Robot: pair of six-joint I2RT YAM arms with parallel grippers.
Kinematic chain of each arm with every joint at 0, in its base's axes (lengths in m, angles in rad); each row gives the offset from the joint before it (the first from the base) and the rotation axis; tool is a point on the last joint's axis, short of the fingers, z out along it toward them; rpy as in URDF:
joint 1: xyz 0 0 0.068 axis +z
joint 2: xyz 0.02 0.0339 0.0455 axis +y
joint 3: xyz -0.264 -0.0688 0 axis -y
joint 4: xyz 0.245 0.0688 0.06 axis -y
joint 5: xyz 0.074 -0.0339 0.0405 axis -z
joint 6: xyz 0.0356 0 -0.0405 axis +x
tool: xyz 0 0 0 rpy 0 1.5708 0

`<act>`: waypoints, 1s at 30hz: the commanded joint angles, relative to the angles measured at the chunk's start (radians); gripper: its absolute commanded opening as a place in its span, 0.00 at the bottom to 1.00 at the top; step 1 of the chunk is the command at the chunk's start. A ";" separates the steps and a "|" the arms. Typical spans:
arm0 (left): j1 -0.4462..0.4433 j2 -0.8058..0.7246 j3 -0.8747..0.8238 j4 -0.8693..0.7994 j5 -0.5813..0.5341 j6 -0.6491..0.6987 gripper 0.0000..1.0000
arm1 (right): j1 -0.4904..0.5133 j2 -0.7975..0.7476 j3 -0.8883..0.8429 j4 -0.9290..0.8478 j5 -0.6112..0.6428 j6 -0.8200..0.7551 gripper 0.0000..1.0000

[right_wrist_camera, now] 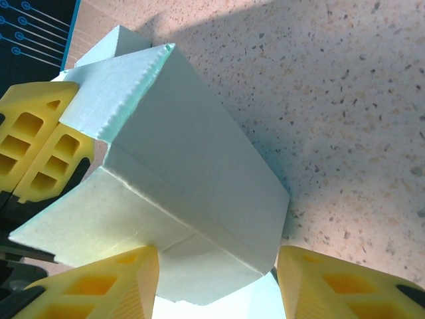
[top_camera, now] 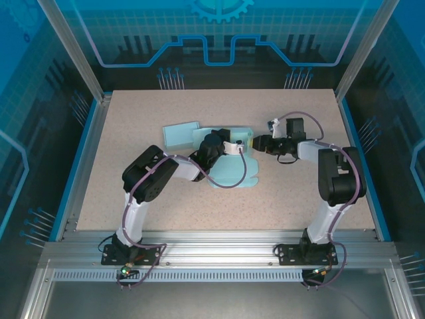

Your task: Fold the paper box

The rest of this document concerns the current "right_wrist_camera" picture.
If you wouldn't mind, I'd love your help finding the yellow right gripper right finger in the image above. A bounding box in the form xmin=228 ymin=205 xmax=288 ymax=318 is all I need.
xmin=276 ymin=245 xmax=425 ymax=319

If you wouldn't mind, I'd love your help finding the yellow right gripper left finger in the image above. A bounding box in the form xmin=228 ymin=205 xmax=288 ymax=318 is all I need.
xmin=0 ymin=245 xmax=161 ymax=319

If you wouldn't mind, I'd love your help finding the light blue paper box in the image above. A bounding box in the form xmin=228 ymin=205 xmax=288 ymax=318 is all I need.
xmin=8 ymin=25 xmax=292 ymax=319

